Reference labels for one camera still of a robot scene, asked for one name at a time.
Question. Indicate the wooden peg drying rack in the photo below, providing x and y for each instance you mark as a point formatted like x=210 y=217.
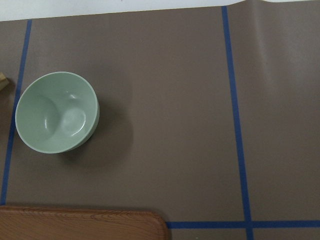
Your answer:
x=3 y=81

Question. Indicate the green ceramic bowl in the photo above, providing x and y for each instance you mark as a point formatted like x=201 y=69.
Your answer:
x=57 y=113

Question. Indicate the wooden cutting board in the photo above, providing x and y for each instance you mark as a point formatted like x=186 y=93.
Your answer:
x=44 y=223

